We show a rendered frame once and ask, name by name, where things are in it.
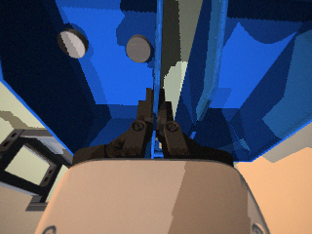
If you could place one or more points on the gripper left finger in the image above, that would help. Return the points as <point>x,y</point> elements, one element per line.
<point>129,143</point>

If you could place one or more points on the grey metal shelf frame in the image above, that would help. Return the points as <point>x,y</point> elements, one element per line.
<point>45,146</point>

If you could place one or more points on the blue bin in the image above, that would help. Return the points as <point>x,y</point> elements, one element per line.
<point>248,80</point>
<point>83,101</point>
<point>158,153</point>

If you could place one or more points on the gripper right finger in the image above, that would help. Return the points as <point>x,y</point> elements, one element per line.
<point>178,145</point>

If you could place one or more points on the grey metal disc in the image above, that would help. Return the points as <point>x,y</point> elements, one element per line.
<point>138,48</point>
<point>73,43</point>

